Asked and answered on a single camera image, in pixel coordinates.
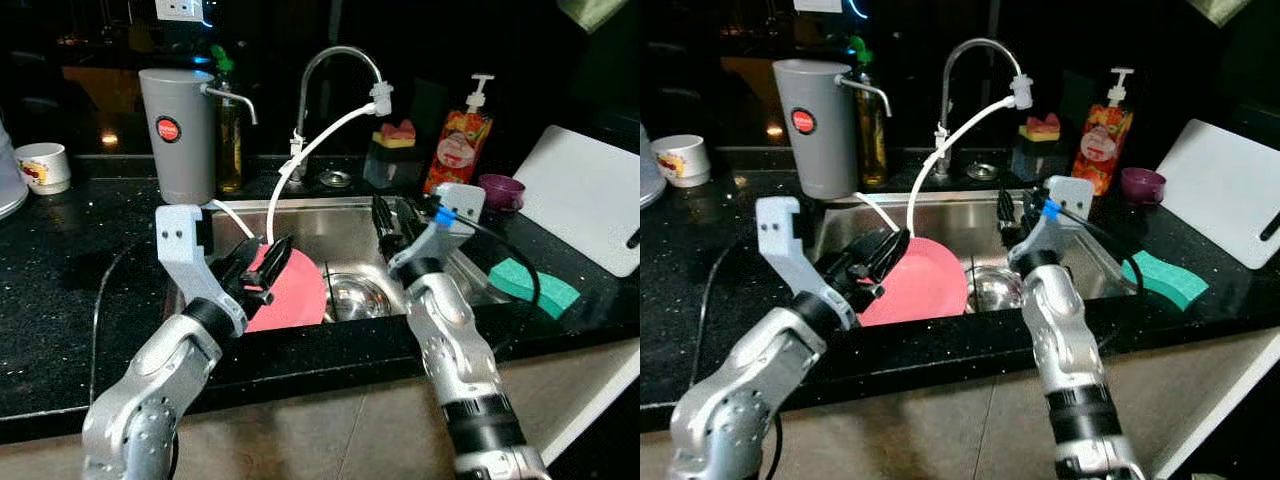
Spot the orange pump soap bottle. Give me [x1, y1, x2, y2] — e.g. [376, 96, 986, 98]
[1072, 67, 1136, 198]
[423, 73, 496, 197]

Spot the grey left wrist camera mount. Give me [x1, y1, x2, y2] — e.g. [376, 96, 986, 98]
[757, 196, 857, 332]
[155, 204, 247, 337]

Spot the oil bottle with green cap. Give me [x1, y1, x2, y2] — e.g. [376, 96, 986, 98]
[848, 36, 892, 189]
[210, 44, 249, 195]

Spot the purple cup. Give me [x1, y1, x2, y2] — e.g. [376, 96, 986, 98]
[1120, 167, 1167, 206]
[478, 174, 526, 213]

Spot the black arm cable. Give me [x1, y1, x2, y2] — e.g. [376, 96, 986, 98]
[434, 206, 543, 349]
[689, 266, 727, 387]
[1042, 199, 1147, 303]
[87, 240, 141, 407]

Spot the black sponge holder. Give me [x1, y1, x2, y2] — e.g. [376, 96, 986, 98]
[363, 145, 426, 192]
[1010, 138, 1071, 184]

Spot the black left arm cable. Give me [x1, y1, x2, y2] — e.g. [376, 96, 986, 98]
[87, 240, 141, 407]
[689, 266, 727, 387]

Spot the white printed cup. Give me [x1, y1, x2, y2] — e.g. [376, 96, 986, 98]
[651, 134, 711, 189]
[14, 142, 72, 196]

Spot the pink plate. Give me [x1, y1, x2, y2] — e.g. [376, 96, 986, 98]
[858, 236, 970, 328]
[243, 245, 329, 334]

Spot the white cutting board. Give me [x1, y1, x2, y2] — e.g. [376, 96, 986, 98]
[1155, 119, 1280, 270]
[510, 125, 641, 279]

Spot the grey water filter canister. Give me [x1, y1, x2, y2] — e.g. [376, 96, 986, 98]
[139, 68, 259, 207]
[773, 59, 894, 200]

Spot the chrome gooseneck faucet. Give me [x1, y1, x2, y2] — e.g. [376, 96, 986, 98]
[293, 46, 386, 185]
[935, 38, 1023, 180]

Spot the olive green hanging cloth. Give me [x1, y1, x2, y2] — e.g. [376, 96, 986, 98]
[557, 0, 629, 34]
[1188, 0, 1251, 28]

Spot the thick white hose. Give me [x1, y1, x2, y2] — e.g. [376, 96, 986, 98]
[905, 97, 1016, 240]
[265, 103, 376, 245]

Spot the green wavy sponge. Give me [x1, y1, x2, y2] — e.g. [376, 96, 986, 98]
[1120, 250, 1210, 312]
[488, 257, 582, 322]

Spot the yellow and red sponge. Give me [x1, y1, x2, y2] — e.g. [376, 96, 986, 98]
[1018, 113, 1063, 143]
[372, 120, 417, 150]

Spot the stainless steel sink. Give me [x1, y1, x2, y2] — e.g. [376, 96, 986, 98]
[165, 193, 513, 332]
[810, 187, 1143, 322]

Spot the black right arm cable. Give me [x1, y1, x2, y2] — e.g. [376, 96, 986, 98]
[1042, 199, 1147, 303]
[434, 206, 543, 349]

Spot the clear plastic container stack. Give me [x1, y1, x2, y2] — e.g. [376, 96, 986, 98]
[640, 125, 666, 206]
[0, 120, 29, 219]

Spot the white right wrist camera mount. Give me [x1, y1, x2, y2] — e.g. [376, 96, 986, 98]
[388, 183, 488, 277]
[1008, 176, 1095, 270]

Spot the stainless steel bowl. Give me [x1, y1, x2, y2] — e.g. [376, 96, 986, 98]
[322, 272, 392, 324]
[965, 264, 1027, 314]

